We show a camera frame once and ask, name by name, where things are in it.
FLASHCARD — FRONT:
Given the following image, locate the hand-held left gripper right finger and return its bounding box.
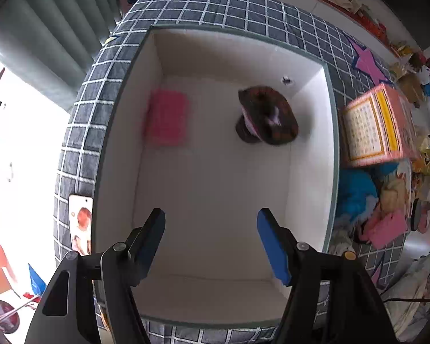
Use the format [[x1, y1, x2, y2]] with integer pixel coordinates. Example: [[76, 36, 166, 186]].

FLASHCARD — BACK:
[[257, 208, 398, 344]]

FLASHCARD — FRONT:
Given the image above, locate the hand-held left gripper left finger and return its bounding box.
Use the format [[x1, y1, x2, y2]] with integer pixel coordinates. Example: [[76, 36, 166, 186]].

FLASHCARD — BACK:
[[24, 208, 166, 344]]

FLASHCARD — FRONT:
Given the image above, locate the white storage box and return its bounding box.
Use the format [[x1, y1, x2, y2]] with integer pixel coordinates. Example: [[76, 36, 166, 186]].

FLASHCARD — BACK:
[[91, 25, 341, 330]]

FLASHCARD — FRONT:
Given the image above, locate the blue cloth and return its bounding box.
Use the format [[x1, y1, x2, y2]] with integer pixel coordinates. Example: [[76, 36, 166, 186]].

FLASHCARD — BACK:
[[335, 165, 398, 223]]

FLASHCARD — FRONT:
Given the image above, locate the dark brown soft toy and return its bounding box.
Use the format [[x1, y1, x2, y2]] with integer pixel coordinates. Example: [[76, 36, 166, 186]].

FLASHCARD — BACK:
[[235, 85, 300, 146]]

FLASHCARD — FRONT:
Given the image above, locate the photo card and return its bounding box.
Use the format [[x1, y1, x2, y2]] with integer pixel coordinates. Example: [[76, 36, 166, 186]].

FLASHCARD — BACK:
[[69, 194, 94, 257]]

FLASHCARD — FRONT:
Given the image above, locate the pink folded cloth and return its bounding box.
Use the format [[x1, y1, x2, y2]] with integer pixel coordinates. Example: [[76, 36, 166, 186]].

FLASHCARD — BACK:
[[145, 89, 190, 147]]

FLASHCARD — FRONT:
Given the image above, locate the white bedding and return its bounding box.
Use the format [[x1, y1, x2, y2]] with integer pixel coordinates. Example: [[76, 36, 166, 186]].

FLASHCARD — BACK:
[[383, 251, 430, 341]]

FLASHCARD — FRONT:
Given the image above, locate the pink packet with label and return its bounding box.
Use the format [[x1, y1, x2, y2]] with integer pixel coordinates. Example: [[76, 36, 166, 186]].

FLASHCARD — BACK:
[[340, 82, 421, 168]]

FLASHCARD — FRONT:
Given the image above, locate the round dark tray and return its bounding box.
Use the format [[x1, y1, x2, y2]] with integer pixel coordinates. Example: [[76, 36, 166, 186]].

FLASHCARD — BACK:
[[0, 299, 21, 335]]

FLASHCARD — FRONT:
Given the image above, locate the pile of snack packets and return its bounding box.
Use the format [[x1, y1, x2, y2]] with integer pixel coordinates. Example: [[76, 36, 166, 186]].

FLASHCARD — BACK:
[[412, 129, 430, 205]]

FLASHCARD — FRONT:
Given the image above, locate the cardboard box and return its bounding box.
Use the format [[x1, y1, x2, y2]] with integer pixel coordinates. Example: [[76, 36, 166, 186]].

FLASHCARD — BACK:
[[398, 75, 429, 105]]

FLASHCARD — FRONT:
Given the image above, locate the grey-green curtain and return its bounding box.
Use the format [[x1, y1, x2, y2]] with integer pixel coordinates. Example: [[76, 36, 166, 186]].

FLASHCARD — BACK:
[[0, 0, 130, 104]]

